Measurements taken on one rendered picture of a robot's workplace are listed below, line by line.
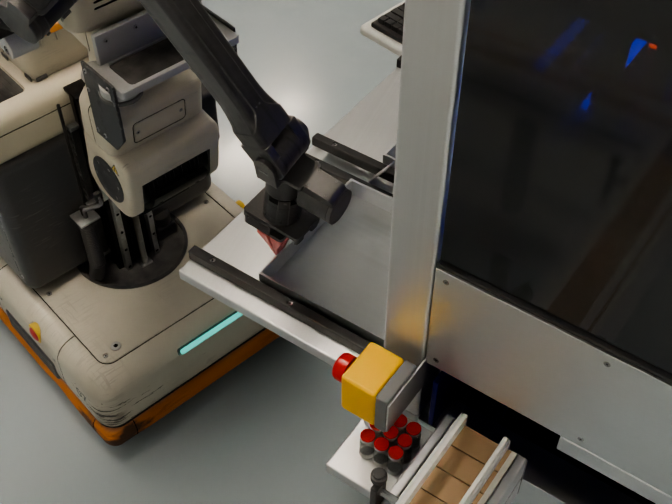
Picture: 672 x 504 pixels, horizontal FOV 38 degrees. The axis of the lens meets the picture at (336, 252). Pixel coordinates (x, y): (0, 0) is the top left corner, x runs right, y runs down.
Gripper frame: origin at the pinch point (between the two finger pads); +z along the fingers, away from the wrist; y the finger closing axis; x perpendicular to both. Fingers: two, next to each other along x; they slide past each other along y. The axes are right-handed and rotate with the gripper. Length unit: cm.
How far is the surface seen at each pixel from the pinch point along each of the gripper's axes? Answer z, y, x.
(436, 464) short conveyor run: -8.6, 40.2, -22.2
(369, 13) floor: 100, -81, 181
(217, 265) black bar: 2.3, -6.7, -7.1
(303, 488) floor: 91, 8, 8
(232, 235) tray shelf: 4.7, -9.7, 0.9
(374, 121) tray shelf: 3.9, -5.4, 38.7
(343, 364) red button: -12.6, 23.4, -19.3
